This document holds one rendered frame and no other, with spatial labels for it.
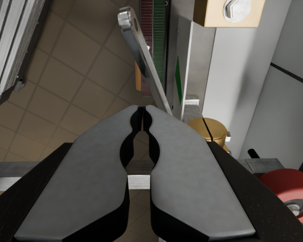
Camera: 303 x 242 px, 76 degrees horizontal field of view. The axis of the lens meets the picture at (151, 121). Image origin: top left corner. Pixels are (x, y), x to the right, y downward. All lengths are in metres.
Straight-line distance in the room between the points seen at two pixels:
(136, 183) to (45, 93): 1.06
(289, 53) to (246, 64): 0.08
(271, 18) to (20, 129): 1.41
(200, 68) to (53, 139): 1.23
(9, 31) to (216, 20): 0.86
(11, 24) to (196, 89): 0.76
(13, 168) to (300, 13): 0.54
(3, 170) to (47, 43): 0.90
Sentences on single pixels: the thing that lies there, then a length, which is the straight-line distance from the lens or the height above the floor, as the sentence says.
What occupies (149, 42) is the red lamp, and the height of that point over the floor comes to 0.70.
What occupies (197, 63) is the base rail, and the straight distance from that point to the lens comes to 0.37.
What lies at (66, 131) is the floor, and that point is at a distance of 1.39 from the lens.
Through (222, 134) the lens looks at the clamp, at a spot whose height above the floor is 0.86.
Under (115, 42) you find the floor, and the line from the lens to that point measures 1.08.
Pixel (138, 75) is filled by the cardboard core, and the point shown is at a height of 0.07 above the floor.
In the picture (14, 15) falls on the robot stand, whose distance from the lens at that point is 0.95.
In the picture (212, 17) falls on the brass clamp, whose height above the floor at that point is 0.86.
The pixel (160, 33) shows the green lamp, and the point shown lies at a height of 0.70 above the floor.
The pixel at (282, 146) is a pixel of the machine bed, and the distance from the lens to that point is 0.48.
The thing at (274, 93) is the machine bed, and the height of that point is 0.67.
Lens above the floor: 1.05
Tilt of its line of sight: 57 degrees down
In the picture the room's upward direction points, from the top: 178 degrees clockwise
